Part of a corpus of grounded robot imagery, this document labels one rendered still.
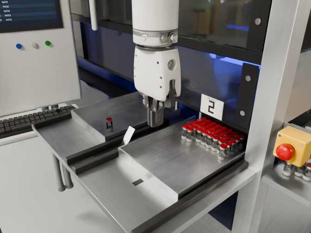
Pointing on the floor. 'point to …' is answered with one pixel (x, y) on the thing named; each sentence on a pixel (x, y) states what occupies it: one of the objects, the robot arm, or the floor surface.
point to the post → (270, 104)
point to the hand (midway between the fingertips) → (155, 116)
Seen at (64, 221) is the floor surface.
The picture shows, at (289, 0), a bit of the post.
